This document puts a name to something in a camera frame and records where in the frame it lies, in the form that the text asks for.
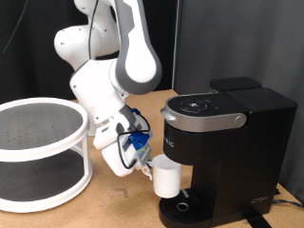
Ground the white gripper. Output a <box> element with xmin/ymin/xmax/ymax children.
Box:
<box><xmin>101</xmin><ymin>134</ymin><xmax>155</xmax><ymax>181</ymax></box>

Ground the white mug green-marked handle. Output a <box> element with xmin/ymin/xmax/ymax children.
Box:
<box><xmin>147</xmin><ymin>154</ymin><xmax>183</xmax><ymax>200</ymax></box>

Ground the black Keurig coffee machine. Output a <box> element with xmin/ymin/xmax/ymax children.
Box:
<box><xmin>158</xmin><ymin>86</ymin><xmax>298</xmax><ymax>228</ymax></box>

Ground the white two-tier turntable shelf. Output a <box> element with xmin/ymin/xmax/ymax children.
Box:
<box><xmin>0</xmin><ymin>97</ymin><xmax>94</xmax><ymax>214</ymax></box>

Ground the black tape strip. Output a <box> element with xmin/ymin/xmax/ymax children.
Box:
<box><xmin>243</xmin><ymin>215</ymin><xmax>274</xmax><ymax>228</ymax></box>

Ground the water tank with black lid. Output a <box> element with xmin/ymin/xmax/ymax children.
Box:
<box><xmin>209</xmin><ymin>76</ymin><xmax>262</xmax><ymax>94</ymax></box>

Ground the black curtain backdrop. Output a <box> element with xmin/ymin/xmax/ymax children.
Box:
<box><xmin>0</xmin><ymin>0</ymin><xmax>179</xmax><ymax>105</ymax></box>

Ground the grey partition panel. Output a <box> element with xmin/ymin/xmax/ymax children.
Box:
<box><xmin>172</xmin><ymin>0</ymin><xmax>304</xmax><ymax>203</ymax></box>

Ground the black cable on robot arm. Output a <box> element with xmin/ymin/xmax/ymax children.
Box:
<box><xmin>87</xmin><ymin>0</ymin><xmax>152</xmax><ymax>170</ymax></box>

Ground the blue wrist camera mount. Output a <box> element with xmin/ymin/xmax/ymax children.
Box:
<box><xmin>122</xmin><ymin>107</ymin><xmax>154</xmax><ymax>165</ymax></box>

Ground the braided machine power cable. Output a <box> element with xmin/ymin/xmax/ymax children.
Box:
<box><xmin>272</xmin><ymin>198</ymin><xmax>304</xmax><ymax>209</ymax></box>

